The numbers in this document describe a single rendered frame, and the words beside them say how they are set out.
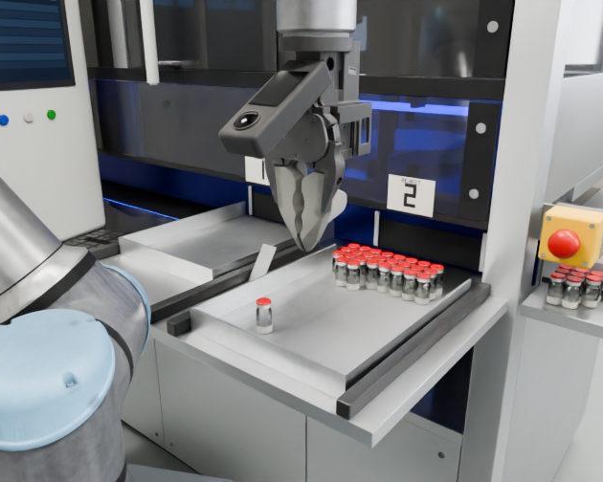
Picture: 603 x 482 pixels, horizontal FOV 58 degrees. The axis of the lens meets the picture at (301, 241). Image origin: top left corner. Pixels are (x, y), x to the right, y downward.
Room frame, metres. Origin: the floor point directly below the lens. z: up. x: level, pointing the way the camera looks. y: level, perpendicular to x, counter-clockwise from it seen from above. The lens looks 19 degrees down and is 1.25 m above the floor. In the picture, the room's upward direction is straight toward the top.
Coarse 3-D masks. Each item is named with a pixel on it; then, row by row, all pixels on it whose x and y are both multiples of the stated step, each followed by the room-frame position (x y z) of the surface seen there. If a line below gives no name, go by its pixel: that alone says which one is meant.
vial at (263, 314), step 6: (258, 306) 0.66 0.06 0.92; (264, 306) 0.66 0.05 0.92; (270, 306) 0.66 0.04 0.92; (258, 312) 0.66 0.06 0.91; (264, 312) 0.66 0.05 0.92; (270, 312) 0.66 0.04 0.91; (258, 318) 0.66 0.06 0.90; (264, 318) 0.66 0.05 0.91; (270, 318) 0.66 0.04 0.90; (258, 324) 0.66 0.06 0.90; (264, 324) 0.66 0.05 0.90; (270, 324) 0.66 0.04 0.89; (258, 330) 0.66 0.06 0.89; (264, 330) 0.66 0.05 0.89; (270, 330) 0.66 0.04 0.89
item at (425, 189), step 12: (396, 180) 0.90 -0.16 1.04; (408, 180) 0.88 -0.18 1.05; (420, 180) 0.87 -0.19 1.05; (396, 192) 0.90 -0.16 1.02; (408, 192) 0.88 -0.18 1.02; (420, 192) 0.87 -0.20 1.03; (432, 192) 0.86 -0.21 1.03; (396, 204) 0.90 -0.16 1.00; (420, 204) 0.87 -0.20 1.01; (432, 204) 0.86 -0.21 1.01; (432, 216) 0.85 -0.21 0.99
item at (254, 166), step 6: (246, 162) 1.12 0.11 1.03; (252, 162) 1.11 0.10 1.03; (258, 162) 1.10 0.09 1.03; (246, 168) 1.12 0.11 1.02; (252, 168) 1.11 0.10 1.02; (258, 168) 1.10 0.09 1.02; (264, 168) 1.09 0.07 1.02; (246, 174) 1.12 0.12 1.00; (252, 174) 1.11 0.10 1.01; (258, 174) 1.10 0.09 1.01; (264, 174) 1.09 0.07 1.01; (246, 180) 1.12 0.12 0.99; (252, 180) 1.11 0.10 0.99; (258, 180) 1.10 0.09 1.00; (264, 180) 1.09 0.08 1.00
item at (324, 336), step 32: (320, 256) 0.89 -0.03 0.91; (256, 288) 0.77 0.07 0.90; (288, 288) 0.81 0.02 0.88; (320, 288) 0.81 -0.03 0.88; (192, 320) 0.67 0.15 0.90; (224, 320) 0.63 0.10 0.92; (256, 320) 0.70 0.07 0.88; (288, 320) 0.70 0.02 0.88; (320, 320) 0.70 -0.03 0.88; (352, 320) 0.70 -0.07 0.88; (384, 320) 0.70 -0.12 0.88; (416, 320) 0.63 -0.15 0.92; (256, 352) 0.59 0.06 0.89; (288, 352) 0.56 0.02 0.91; (320, 352) 0.61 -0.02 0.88; (352, 352) 0.61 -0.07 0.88; (384, 352) 0.57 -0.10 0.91; (320, 384) 0.53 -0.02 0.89; (352, 384) 0.52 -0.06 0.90
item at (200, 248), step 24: (192, 216) 1.11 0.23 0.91; (216, 216) 1.16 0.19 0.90; (240, 216) 1.22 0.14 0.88; (120, 240) 0.97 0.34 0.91; (144, 240) 1.01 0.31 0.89; (168, 240) 1.05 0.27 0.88; (192, 240) 1.05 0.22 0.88; (216, 240) 1.05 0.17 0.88; (240, 240) 1.05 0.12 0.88; (264, 240) 1.05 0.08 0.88; (288, 240) 0.96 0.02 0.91; (168, 264) 0.88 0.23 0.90; (192, 264) 0.84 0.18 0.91; (216, 264) 0.92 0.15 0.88; (240, 264) 0.86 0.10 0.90
